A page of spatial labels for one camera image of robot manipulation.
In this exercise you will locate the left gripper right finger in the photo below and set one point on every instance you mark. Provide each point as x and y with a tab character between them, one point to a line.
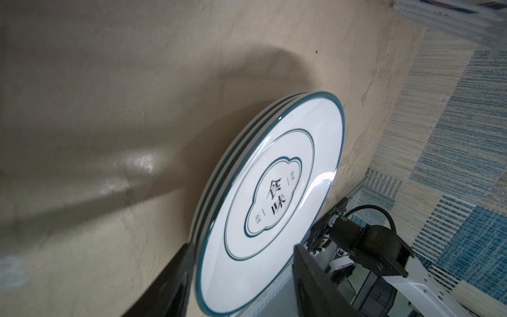
315	293

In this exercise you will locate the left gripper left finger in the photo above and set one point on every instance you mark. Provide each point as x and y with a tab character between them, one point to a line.
169	293

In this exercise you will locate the white round plate three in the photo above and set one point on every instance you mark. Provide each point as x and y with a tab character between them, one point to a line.
268	202

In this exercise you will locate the white round plate one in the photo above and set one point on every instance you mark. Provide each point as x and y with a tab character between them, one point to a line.
228	153

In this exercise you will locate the white round plate two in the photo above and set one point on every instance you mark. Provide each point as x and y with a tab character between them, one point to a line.
230	164

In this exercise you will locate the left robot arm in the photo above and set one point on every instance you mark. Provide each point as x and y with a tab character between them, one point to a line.
367	233

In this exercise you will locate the aluminium mounting rail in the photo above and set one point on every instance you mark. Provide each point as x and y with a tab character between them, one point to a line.
353	285

